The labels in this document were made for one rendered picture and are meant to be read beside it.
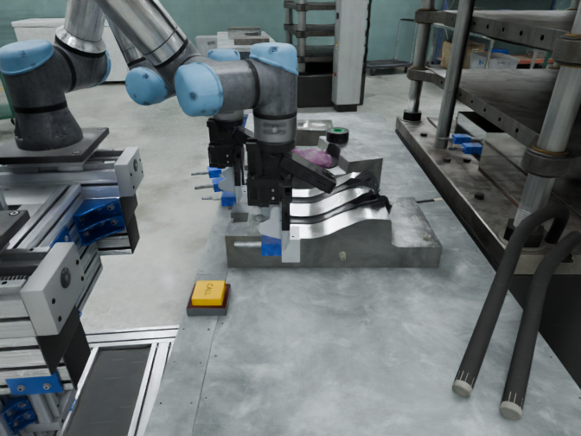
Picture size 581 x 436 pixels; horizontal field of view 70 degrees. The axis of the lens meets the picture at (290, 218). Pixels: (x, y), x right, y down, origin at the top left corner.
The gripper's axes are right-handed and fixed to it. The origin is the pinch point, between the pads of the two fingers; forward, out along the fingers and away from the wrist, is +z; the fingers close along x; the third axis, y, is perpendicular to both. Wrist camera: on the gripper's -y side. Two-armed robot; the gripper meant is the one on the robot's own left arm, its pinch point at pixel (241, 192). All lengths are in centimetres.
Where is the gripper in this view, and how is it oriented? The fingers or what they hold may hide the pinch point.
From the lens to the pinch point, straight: 110.9
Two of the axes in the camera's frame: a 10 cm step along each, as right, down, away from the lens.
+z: 0.0, 8.7, 4.9
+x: 0.0, 4.9, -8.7
